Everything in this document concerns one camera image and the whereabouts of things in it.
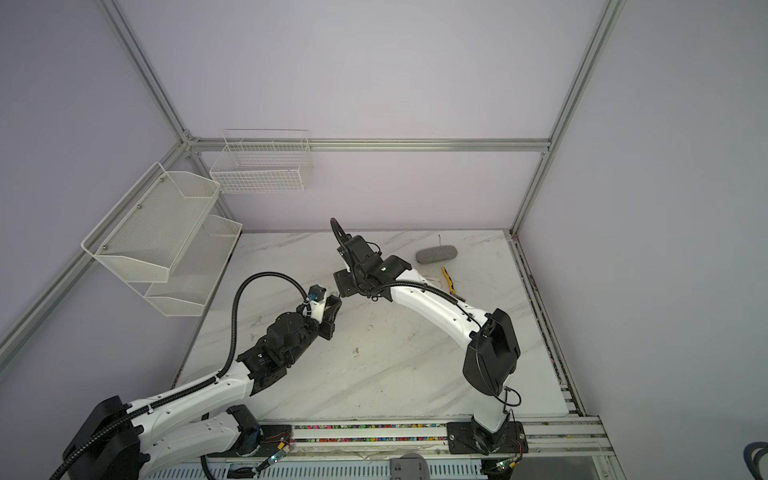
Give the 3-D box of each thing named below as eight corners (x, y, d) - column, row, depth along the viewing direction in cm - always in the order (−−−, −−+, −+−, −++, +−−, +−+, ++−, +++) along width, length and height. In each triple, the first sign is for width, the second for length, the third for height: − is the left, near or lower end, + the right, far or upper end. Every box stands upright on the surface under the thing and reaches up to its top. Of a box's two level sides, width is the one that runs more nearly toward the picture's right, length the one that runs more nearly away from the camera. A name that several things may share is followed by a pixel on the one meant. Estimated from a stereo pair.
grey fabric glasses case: (418, 264, 112) (419, 259, 110) (415, 255, 115) (416, 250, 113) (457, 258, 115) (459, 252, 112) (453, 249, 118) (454, 244, 115)
